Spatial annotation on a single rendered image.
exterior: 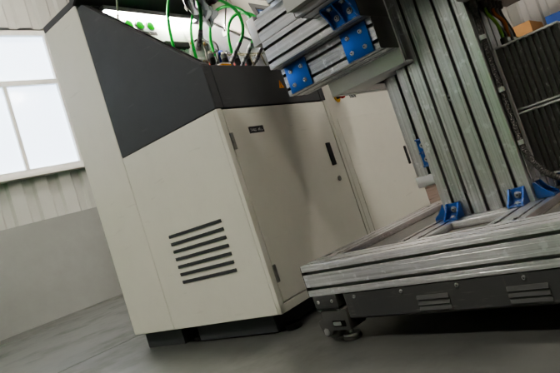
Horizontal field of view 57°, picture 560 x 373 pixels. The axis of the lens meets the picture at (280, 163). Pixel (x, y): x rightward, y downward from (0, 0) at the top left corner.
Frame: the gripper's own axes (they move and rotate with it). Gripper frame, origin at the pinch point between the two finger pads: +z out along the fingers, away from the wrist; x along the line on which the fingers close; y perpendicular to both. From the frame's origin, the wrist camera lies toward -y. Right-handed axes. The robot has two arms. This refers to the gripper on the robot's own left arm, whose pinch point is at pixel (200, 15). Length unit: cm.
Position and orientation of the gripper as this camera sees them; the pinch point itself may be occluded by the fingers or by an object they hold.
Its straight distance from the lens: 212.1
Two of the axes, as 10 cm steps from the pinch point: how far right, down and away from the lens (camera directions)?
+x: 8.3, -4.9, 2.9
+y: 5.3, 4.8, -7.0
